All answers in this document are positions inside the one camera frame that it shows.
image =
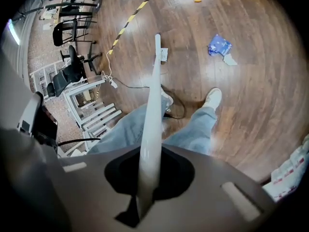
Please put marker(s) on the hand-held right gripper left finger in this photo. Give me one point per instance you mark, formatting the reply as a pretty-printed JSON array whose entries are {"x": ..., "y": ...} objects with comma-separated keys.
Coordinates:
[{"x": 84, "y": 190}]

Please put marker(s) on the person's white shoe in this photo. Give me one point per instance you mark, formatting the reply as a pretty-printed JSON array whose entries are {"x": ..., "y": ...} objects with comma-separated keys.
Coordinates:
[
  {"x": 212, "y": 98},
  {"x": 167, "y": 100}
]

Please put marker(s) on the person's right white shoe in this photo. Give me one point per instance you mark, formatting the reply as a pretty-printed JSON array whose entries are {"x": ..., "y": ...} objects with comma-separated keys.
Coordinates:
[{"x": 212, "y": 98}]

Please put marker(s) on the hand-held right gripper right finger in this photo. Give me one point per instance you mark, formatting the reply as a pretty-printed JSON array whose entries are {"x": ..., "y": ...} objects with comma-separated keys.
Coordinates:
[{"x": 205, "y": 178}]

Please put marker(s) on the small blue litter piece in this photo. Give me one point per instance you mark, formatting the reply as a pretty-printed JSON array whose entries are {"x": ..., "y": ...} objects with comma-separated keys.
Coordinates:
[{"x": 212, "y": 52}]

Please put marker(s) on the white metal table frame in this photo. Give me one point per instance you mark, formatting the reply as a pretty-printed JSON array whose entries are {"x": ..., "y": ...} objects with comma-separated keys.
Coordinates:
[{"x": 101, "y": 116}]

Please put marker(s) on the small white power strip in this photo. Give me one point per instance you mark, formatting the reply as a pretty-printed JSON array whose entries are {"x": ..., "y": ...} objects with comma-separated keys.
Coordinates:
[{"x": 114, "y": 83}]

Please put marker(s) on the white broom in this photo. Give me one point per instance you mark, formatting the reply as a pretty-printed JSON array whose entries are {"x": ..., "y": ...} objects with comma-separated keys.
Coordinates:
[{"x": 154, "y": 100}]

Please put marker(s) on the person's left white shoe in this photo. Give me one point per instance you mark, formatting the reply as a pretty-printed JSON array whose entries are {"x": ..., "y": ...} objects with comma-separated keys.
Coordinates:
[{"x": 167, "y": 100}]

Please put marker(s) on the black legged wooden top desk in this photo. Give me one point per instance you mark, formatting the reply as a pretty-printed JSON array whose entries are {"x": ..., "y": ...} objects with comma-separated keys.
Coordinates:
[{"x": 72, "y": 5}]

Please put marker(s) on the blue wrapper litter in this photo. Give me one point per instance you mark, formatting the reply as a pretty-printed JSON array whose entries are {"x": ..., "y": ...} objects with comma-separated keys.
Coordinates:
[{"x": 222, "y": 43}]

